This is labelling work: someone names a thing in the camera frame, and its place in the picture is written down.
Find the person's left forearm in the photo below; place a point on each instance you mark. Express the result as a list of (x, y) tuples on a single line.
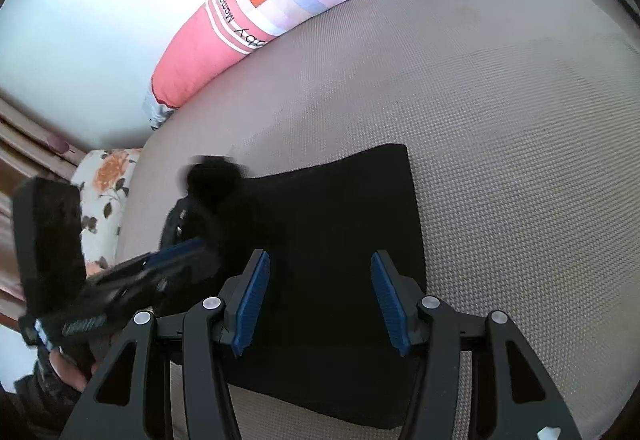
[(35, 405)]

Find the pink checked bolster pillow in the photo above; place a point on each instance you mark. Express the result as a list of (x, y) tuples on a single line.
[(300, 5)]

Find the floral pillow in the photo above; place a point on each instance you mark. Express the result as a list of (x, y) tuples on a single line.
[(107, 200)]

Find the person's left hand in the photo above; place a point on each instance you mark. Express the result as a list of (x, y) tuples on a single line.
[(72, 370)]

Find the beige bed sheet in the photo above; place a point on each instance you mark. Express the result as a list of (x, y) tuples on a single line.
[(500, 170)]

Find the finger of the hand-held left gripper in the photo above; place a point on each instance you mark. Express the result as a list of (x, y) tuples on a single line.
[(170, 260)]

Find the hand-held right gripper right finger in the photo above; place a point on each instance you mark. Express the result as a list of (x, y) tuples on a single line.
[(390, 300)]

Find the black pants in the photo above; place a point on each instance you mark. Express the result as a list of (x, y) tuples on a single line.
[(325, 220)]

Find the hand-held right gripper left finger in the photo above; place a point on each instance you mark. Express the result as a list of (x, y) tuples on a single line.
[(250, 300)]

